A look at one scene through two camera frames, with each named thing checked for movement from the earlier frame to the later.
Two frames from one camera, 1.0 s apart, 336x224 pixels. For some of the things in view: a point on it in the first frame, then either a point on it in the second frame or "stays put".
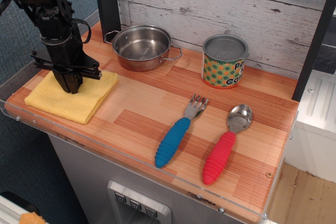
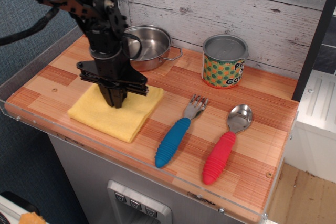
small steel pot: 142,48 stays put
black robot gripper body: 63,54 → 109,68
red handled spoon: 238,117 stays put
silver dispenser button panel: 128,205 stays put
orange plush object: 31,218 stays put
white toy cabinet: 311,147 stays put
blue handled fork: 176,134 stays put
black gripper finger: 61,78 → 109,94
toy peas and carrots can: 223,56 stays put
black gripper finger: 75,81 → 120,95
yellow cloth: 46,95 → 122,124
